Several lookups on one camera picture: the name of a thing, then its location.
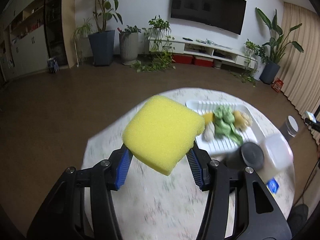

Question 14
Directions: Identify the large leaf plant right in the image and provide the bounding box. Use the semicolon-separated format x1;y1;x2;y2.
255;7;304;85

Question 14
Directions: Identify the green satin cloth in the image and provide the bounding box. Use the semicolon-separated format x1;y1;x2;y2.
213;105;243;146

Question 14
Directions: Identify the red storage box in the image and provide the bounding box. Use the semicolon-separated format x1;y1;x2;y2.
172;54;194;64
194;56;214;68

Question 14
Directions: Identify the white knitted cloth roll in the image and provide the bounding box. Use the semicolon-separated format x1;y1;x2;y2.
203;121;215;142

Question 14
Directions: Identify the translucent plastic storage box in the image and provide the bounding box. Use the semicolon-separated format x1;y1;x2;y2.
258;133;293;184

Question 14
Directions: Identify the blue bag on floor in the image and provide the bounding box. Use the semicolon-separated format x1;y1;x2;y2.
47;57;59;74

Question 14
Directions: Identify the round yellow sponge ball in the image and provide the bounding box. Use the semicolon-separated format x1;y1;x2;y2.
233;111;245;129

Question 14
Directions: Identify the trailing plant on console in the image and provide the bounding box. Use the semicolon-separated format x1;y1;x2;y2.
229;39;268;88

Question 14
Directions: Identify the red storage box left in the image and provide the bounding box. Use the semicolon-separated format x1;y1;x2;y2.
172;54;194;64

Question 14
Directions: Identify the cream chenille loop scrubber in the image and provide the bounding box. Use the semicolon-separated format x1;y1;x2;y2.
239;112;253;131

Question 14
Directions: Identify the tan peanut-shaped sponge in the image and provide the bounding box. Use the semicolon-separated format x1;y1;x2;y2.
202;112;215;126

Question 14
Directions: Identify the white cabinet shelving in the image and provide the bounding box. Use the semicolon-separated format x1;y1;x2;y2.
1;0;49;80

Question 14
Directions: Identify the trailing green plant centre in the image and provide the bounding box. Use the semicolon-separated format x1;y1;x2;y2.
131;15;176;73

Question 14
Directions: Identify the yellow square sponge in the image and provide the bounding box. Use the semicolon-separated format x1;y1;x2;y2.
122;95;205;176

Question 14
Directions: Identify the black cylindrical speaker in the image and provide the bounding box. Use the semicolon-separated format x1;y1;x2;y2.
222;142;264;171

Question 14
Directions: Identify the grey cylindrical trash bin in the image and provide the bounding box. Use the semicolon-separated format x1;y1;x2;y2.
279;115;299;142

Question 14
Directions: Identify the plant in ribbed grey pot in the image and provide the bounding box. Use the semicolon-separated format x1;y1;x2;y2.
117;25;141;66

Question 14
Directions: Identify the white plastic tray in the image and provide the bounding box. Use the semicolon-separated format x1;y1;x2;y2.
185;100;266;156

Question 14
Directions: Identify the wall-mounted black television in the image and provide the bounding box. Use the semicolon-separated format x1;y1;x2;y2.
171;0;246;35

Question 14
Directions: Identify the small red packet on floor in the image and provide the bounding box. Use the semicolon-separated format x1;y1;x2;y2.
271;77;284;93

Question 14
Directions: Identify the tall plant dark pot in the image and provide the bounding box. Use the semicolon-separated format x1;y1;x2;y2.
88;0;123;67

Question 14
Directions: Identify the white tv console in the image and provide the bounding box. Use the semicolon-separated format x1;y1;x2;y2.
147;36;258;69

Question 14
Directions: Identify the red storage box right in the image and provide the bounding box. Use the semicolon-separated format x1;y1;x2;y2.
194;56;214;68

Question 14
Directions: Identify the beige curtain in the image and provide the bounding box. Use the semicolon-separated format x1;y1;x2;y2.
277;3;319;115

